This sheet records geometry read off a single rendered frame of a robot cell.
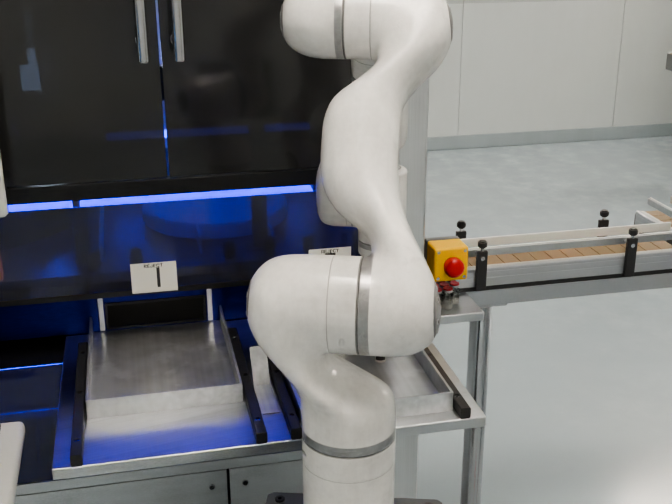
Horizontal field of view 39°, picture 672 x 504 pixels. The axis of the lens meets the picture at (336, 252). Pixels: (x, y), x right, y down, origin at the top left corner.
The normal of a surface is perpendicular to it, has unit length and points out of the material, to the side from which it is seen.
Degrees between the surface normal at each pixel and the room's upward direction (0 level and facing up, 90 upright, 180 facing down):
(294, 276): 37
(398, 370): 0
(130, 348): 0
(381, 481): 90
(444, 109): 90
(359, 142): 53
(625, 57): 90
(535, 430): 0
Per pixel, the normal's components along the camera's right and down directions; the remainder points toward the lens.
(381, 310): -0.11, -0.01
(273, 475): 0.22, 0.34
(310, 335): -0.08, 0.52
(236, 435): 0.00, -0.94
